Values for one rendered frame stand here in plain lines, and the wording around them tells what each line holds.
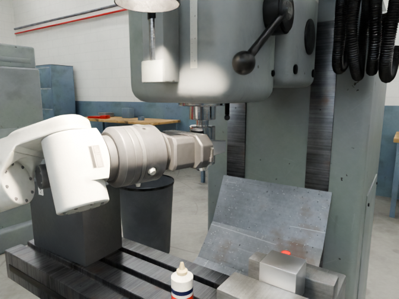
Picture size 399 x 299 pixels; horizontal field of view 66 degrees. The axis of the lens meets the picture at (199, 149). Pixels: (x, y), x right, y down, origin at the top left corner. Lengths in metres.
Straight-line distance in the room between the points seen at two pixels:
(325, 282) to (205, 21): 0.44
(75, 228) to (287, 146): 0.59
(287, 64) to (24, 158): 0.45
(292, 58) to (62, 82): 7.39
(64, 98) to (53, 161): 7.45
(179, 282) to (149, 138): 0.27
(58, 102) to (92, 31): 1.76
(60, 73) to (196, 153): 7.42
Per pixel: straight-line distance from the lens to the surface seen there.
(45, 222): 0.92
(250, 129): 0.92
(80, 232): 0.81
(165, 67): 0.44
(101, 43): 7.46
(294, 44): 0.62
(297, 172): 0.89
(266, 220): 0.90
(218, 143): 0.54
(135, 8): 0.41
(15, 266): 0.98
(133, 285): 0.75
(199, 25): 0.46
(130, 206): 2.49
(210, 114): 0.54
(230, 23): 0.45
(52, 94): 7.73
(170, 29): 0.46
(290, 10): 0.56
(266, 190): 0.92
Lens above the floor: 1.32
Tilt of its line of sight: 10 degrees down
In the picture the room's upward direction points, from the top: straight up
